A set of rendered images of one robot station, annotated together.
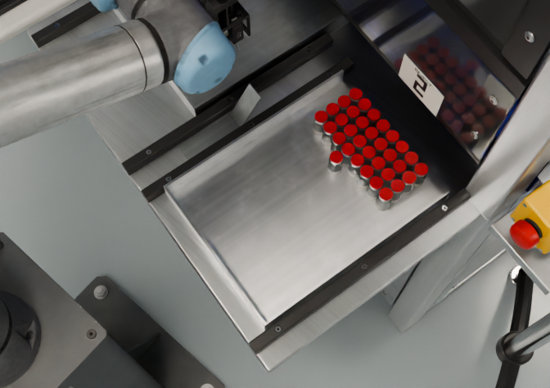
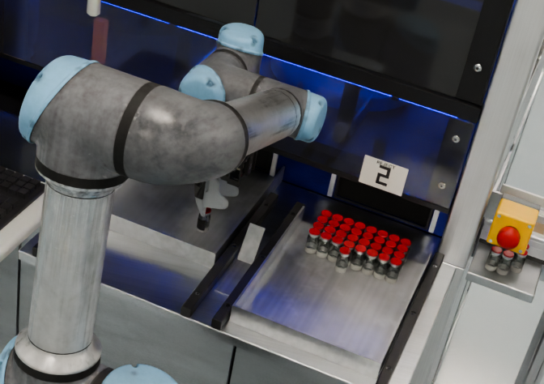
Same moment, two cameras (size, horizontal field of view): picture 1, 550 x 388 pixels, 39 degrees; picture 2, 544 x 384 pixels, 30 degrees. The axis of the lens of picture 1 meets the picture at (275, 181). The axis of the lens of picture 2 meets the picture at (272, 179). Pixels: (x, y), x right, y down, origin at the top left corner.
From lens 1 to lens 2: 1.12 m
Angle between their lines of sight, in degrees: 41
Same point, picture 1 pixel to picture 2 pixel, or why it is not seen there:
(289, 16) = not seen: hidden behind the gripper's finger
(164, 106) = (180, 268)
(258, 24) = not seen: hidden behind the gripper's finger
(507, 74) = (464, 109)
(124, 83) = (291, 116)
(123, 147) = (169, 302)
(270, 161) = (291, 278)
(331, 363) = not seen: outside the picture
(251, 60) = (225, 224)
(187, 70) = (314, 113)
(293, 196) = (326, 294)
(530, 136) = (491, 148)
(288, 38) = (241, 205)
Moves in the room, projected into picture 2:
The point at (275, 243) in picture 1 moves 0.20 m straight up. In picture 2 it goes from (337, 325) to (362, 230)
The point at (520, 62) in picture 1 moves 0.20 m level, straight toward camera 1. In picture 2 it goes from (473, 93) to (496, 155)
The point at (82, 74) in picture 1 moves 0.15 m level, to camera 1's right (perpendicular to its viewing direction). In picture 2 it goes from (276, 104) to (361, 88)
